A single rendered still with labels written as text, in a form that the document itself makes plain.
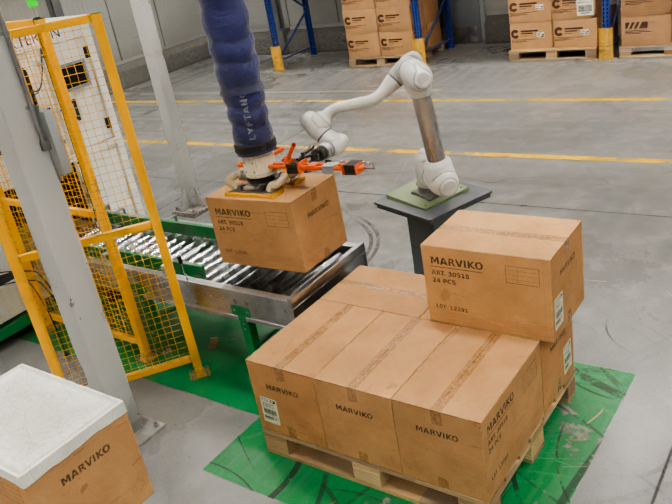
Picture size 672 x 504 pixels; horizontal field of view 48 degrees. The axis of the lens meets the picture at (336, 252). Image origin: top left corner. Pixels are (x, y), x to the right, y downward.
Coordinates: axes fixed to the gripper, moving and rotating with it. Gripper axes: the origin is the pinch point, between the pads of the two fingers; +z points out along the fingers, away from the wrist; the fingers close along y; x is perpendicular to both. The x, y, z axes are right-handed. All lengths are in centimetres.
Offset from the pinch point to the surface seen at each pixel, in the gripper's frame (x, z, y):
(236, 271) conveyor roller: 60, 4, 68
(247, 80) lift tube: 17.4, 6.0, -46.1
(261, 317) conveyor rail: 18, 33, 75
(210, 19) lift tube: 27, 12, -77
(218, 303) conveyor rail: 49, 33, 72
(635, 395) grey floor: -158, -30, 120
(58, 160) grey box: 61, 93, -33
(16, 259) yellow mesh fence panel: 115, 101, 21
